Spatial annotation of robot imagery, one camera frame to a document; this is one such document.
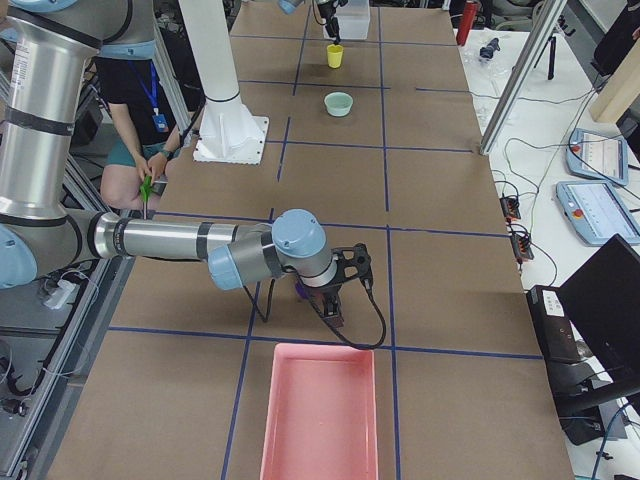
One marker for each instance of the orange black connector module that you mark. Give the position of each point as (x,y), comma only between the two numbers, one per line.
(510,208)

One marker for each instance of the black computer monitor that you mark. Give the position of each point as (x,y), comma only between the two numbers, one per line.
(601,299)

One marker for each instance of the teach pendant tablet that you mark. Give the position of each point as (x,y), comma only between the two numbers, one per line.
(596,211)
(596,156)

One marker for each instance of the red cylinder bottle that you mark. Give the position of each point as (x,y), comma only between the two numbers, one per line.
(466,22)

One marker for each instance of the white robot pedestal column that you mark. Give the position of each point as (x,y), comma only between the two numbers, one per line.
(228,132)

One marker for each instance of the aluminium frame post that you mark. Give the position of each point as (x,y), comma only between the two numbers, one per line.
(542,28)

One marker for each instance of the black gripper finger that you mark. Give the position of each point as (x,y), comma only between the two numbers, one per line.
(333,30)
(331,311)

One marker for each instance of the pink plastic bin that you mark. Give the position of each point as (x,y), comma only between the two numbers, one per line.
(322,420)

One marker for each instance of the crumpled clear plastic wrap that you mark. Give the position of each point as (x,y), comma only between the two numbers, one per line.
(486,79)

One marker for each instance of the purple cloth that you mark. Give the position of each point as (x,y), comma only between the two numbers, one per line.
(300,291)

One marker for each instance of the near teach pendant tablet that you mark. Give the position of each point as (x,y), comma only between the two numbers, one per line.
(596,211)

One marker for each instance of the seated person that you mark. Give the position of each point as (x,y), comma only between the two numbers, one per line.
(148,135)

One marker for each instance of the yellow plastic cup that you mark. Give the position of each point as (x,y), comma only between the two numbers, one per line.
(334,54)

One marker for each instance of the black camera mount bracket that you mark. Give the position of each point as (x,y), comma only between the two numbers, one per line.
(353,263)

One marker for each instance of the mint green bowl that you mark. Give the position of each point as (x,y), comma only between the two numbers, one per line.
(338,104)

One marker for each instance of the far teach pendant tablet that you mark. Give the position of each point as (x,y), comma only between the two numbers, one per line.
(596,156)

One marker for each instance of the translucent white plastic box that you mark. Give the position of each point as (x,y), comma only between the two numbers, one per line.
(354,20)

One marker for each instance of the black desktop box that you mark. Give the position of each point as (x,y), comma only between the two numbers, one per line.
(555,334)

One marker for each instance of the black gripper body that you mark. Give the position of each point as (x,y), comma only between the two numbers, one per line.
(320,292)
(328,10)

